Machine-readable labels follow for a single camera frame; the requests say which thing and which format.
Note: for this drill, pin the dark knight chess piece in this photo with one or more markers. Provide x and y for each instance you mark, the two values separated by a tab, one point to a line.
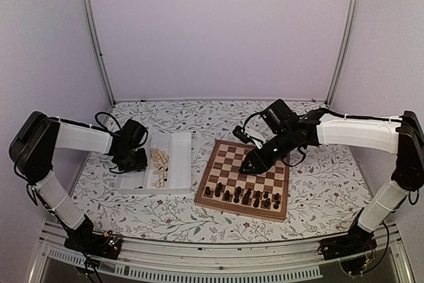
266	203

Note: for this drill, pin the pile of light chess pieces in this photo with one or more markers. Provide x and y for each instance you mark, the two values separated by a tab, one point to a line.
160	160

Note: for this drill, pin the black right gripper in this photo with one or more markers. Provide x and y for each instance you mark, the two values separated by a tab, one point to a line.
256	161

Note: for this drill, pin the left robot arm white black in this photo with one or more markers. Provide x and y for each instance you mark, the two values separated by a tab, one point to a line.
42	140

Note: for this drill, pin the white plastic compartment tray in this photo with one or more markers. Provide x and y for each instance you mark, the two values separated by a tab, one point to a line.
168	170

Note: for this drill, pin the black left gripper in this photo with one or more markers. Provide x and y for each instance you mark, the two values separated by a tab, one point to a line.
142	164

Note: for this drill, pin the wooden chess board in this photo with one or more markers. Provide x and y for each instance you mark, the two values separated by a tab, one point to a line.
223	166

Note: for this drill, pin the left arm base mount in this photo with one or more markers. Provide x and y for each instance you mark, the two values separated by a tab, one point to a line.
85	240

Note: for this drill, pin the dark rook chess piece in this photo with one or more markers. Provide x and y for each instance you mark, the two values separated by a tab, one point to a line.
277	204

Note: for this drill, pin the aluminium frame post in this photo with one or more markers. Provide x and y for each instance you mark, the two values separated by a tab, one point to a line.
342	53
97	51

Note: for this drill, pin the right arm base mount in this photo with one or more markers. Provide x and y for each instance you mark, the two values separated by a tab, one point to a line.
357	243

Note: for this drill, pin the left aluminium frame post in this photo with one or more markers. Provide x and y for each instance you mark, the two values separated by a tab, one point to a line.
97	51

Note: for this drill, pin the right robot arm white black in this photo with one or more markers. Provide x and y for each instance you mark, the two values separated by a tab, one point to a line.
400	135

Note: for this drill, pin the front aluminium rail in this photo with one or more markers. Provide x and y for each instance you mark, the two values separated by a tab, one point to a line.
143	260

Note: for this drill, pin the floral patterned table cloth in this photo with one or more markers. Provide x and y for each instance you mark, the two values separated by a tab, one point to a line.
326	189

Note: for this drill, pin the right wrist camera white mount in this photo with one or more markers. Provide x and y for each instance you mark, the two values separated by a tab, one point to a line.
247	135

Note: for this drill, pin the right aluminium frame post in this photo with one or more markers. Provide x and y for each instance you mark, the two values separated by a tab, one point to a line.
342	53

